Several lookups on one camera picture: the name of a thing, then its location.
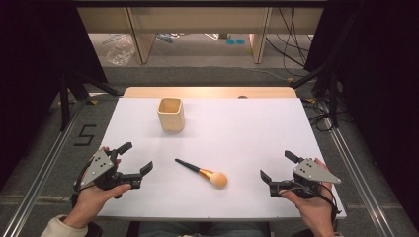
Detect person's right hand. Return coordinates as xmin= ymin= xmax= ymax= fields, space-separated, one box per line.
xmin=280 ymin=157 xmax=338 ymax=236

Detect clear plastic bag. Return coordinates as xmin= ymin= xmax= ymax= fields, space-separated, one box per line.
xmin=105 ymin=36 xmax=136 ymax=67

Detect aluminium floor rail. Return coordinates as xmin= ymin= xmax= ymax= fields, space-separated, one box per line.
xmin=318 ymin=98 xmax=396 ymax=237
xmin=0 ymin=98 xmax=87 ymax=237

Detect black cables on floor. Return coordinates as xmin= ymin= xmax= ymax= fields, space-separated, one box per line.
xmin=301 ymin=98 xmax=334 ymax=132

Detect hanging black cables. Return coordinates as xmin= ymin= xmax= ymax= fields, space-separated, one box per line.
xmin=265 ymin=7 xmax=314 ymax=77

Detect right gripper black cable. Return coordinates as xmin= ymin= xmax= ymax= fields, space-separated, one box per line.
xmin=280 ymin=179 xmax=341 ymax=225

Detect black curtain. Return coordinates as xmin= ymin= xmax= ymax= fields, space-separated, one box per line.
xmin=0 ymin=0 xmax=109 ymax=192
xmin=304 ymin=0 xmax=419 ymax=228

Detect beige square cup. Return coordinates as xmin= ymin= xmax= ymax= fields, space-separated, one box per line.
xmin=156 ymin=97 xmax=186 ymax=133

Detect light wooden desk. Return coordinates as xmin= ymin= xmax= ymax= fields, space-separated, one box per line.
xmin=77 ymin=6 xmax=324 ymax=65

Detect black handled makeup brush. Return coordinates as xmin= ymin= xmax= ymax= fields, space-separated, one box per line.
xmin=174 ymin=158 xmax=229 ymax=190

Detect person's left hand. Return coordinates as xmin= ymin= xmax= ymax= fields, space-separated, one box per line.
xmin=62 ymin=146 xmax=132 ymax=230

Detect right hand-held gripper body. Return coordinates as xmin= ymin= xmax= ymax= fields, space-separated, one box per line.
xmin=269 ymin=158 xmax=342 ymax=199

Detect black metal stand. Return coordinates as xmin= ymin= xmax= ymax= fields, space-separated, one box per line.
xmin=58 ymin=70 xmax=124 ymax=132
xmin=290 ymin=60 xmax=341 ymax=129

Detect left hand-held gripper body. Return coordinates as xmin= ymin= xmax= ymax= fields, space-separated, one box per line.
xmin=73 ymin=148 xmax=143 ymax=199

